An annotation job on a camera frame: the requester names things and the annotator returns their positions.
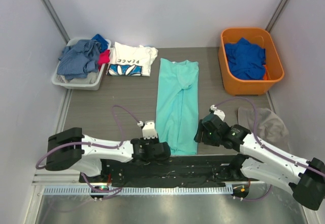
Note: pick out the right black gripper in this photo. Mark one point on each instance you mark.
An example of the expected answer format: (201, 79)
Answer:
(203, 132)

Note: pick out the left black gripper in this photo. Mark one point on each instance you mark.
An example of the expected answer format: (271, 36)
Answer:
(159, 149)

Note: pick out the teal t shirt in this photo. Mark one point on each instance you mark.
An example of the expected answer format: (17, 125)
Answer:
(177, 113)

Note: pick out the white printed t shirt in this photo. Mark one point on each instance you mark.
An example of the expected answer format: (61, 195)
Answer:
(127, 60)

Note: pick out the white laundry basket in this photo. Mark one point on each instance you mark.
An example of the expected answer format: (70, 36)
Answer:
(61, 81)

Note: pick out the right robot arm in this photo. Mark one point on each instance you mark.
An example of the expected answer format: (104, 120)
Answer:
(262, 161)

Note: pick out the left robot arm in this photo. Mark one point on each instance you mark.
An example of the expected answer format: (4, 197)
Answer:
(71, 149)

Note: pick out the grey bucket hat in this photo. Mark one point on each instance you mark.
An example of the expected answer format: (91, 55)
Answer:
(269, 126)

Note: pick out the orange plastic tub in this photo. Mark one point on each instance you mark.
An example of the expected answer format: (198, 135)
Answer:
(255, 35)

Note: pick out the orange garment in tub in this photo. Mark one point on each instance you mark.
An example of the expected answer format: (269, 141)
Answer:
(266, 75)

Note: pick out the royal blue garment in tub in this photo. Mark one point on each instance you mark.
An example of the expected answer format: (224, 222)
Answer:
(246, 60)

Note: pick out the grey garment in basket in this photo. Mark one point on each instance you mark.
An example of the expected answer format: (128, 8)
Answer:
(90, 79)

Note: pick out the red garment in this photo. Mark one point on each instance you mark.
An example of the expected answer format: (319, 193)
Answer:
(104, 57)

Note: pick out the blue checked shirt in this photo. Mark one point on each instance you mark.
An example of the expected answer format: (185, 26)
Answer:
(80, 59)

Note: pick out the blue garment in basket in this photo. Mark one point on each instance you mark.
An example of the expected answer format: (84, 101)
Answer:
(103, 42)

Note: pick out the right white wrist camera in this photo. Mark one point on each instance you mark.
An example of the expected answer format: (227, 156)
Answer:
(217, 112)

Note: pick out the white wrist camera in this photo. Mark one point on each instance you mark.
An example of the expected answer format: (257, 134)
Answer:
(148, 129)
(217, 112)

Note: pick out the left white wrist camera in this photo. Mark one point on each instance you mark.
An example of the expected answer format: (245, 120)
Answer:
(148, 129)

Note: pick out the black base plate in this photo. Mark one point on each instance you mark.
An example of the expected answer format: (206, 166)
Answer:
(177, 171)

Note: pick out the white slotted cable duct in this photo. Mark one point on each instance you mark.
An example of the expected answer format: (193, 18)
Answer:
(63, 190)

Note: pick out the aluminium rail frame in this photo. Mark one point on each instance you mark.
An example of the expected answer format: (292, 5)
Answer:
(44, 177)

